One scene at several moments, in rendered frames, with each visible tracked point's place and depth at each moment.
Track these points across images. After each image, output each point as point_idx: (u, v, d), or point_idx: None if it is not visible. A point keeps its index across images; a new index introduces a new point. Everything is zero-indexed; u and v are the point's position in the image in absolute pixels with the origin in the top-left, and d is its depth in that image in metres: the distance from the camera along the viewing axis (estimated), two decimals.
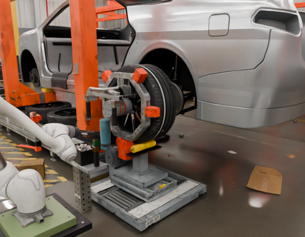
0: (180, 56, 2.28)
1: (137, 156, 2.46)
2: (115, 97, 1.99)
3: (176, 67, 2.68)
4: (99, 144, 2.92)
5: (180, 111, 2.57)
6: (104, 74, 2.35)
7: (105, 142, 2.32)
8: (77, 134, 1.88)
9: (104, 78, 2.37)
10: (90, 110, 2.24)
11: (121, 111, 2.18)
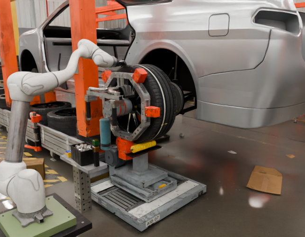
0: (180, 56, 2.28)
1: (137, 156, 2.46)
2: (115, 97, 1.99)
3: (176, 67, 2.68)
4: (99, 144, 2.92)
5: (180, 111, 2.57)
6: (104, 74, 2.35)
7: (105, 142, 2.32)
8: None
9: (104, 78, 2.37)
10: (90, 110, 2.24)
11: (121, 111, 2.18)
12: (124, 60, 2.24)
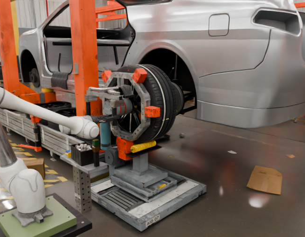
0: (180, 56, 2.28)
1: (137, 156, 2.46)
2: (115, 97, 1.99)
3: (176, 67, 2.68)
4: (99, 144, 2.92)
5: (180, 111, 2.57)
6: (104, 74, 2.35)
7: (105, 142, 2.32)
8: None
9: (104, 78, 2.37)
10: (90, 110, 2.24)
11: (121, 111, 2.18)
12: (110, 118, 1.91)
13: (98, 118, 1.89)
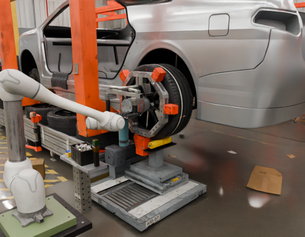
0: (180, 56, 2.28)
1: (153, 153, 2.55)
2: (136, 95, 2.08)
3: (176, 67, 2.68)
4: (99, 144, 2.92)
5: None
6: (122, 73, 2.44)
7: (124, 138, 2.41)
8: None
9: (121, 77, 2.46)
10: (110, 107, 2.33)
11: (140, 109, 2.28)
12: (132, 115, 2.01)
13: (121, 115, 1.99)
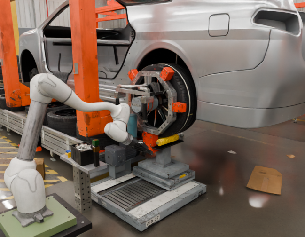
0: (180, 56, 2.28)
1: (161, 150, 2.62)
2: (145, 93, 2.15)
3: None
4: (99, 144, 2.92)
5: None
6: (131, 72, 2.51)
7: (133, 136, 2.48)
8: None
9: (130, 76, 2.53)
10: None
11: (149, 107, 2.35)
12: (146, 145, 2.09)
13: None
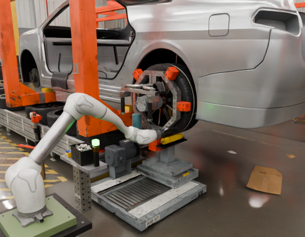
0: (180, 56, 2.28)
1: (165, 148, 2.66)
2: (151, 93, 2.19)
3: None
4: (99, 144, 2.92)
5: None
6: (136, 72, 2.55)
7: None
8: None
9: (135, 76, 2.57)
10: (124, 105, 2.44)
11: (153, 106, 2.38)
12: (170, 126, 2.32)
13: None
